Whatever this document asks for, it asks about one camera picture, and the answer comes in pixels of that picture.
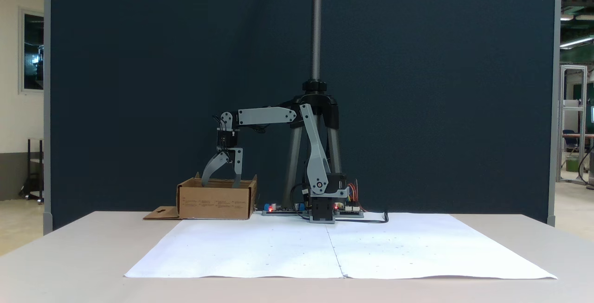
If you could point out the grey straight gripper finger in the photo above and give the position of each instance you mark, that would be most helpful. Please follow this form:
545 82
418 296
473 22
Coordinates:
238 166

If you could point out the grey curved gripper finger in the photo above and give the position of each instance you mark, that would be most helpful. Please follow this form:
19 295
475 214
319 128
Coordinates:
212 166

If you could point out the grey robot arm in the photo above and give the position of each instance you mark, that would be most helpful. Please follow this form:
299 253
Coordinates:
267 116

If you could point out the green bin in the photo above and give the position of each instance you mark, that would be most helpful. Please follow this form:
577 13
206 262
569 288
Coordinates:
572 164

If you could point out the brown cardboard box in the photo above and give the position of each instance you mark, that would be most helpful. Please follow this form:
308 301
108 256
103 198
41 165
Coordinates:
213 203

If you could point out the blue circuit board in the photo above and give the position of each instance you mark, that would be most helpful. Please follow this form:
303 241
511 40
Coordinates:
283 211

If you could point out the white paper sheet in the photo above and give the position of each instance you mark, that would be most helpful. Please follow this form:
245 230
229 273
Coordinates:
260 247

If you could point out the dark blue partition panel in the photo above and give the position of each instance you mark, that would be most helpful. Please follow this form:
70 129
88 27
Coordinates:
139 85

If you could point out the green circuit board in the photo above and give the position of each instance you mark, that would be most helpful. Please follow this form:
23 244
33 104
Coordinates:
352 213

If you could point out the black metal cart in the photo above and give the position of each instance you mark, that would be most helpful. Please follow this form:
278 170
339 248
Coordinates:
29 164

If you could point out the blue office chair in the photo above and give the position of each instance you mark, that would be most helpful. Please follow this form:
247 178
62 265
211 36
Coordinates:
570 138

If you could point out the ceiling light strip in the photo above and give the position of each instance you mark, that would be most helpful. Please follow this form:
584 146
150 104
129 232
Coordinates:
575 41

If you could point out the black camera tripod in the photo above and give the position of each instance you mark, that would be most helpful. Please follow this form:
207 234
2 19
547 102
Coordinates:
316 24

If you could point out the framed wall window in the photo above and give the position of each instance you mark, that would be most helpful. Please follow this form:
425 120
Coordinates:
32 52

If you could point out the aluminium profile frame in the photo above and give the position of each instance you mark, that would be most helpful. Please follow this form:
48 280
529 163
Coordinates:
584 117

